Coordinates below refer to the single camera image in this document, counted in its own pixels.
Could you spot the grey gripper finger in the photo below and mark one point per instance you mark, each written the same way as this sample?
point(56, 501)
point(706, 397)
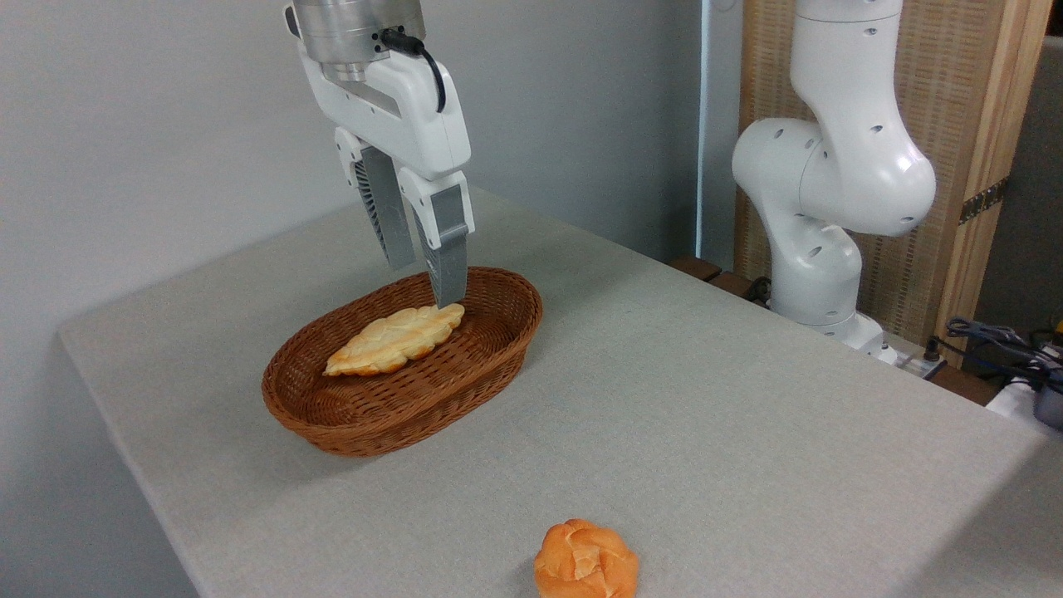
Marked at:
point(384, 199)
point(447, 249)

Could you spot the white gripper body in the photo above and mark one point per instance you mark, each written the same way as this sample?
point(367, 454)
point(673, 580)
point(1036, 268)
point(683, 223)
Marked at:
point(407, 112)

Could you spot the leaf-shaped golden bread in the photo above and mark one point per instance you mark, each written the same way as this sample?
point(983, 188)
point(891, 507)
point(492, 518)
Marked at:
point(390, 340)

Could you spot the brown wicker oval basket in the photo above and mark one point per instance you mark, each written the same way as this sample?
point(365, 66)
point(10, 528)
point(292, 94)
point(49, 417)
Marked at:
point(399, 403)

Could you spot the round knotted bread roll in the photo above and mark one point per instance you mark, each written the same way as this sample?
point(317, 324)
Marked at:
point(585, 561)

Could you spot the grey tablecloth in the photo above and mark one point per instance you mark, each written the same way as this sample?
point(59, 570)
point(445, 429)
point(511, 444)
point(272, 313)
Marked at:
point(664, 415)

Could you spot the white power strip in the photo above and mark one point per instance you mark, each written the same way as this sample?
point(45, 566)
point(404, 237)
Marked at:
point(913, 364)

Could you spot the wooden woven screen panel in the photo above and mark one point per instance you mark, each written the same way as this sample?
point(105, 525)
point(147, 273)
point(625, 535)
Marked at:
point(955, 100)

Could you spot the brass hinge on screen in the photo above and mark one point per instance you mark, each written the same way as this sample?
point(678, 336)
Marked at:
point(984, 201)

